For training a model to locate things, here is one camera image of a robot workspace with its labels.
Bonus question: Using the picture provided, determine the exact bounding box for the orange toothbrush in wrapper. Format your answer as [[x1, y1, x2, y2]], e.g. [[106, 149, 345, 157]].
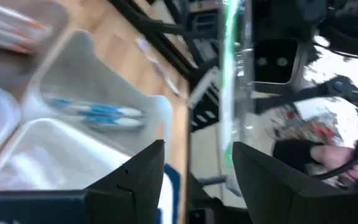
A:
[[0, 26, 40, 55], [0, 1, 51, 35]]

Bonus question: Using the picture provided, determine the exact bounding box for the grey plastic bin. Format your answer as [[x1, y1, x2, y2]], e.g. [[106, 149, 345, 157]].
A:
[[22, 29, 174, 156]]

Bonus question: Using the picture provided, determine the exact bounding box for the blue toothbrush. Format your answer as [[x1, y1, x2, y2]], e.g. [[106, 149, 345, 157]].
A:
[[79, 114, 145, 131], [44, 95, 145, 121]]

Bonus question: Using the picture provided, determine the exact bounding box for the person's forearm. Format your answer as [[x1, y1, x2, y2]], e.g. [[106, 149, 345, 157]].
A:
[[272, 138, 324, 174]]

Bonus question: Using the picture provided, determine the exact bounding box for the toothbrushes lower right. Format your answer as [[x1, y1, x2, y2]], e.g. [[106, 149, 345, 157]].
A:
[[135, 36, 181, 96]]

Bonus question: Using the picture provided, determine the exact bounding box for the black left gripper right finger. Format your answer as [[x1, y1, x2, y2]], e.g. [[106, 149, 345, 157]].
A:
[[231, 141, 358, 224]]

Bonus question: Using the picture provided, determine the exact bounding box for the smoky brown translucent bin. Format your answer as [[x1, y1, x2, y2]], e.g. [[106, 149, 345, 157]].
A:
[[0, 0, 70, 103]]

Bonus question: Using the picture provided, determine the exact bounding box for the green toothbrush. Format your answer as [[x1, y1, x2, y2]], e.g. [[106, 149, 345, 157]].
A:
[[218, 0, 254, 198]]

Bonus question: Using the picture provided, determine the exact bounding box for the white plastic bin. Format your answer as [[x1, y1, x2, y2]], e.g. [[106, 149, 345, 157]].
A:
[[0, 118, 175, 224]]

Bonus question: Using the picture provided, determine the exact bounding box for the person's hand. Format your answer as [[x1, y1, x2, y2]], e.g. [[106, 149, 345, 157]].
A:
[[309, 144, 358, 189]]

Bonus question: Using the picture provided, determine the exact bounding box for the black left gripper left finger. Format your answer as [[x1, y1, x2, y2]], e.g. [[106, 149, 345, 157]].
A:
[[0, 139, 167, 224]]

